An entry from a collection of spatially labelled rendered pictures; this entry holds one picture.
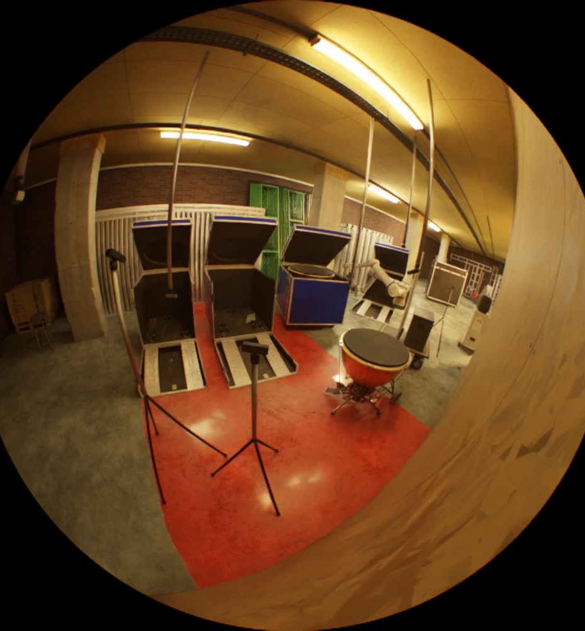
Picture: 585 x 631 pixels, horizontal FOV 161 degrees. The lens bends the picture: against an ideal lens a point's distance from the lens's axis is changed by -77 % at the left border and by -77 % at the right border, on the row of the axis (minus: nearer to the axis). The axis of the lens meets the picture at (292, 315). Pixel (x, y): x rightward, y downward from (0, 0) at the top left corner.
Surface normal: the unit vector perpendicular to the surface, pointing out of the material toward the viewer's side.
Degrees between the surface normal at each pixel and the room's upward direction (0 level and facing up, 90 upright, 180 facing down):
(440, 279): 90
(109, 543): 0
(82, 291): 90
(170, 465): 0
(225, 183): 90
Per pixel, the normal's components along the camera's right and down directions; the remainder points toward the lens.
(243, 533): 0.12, -0.91
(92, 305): 0.55, 0.40
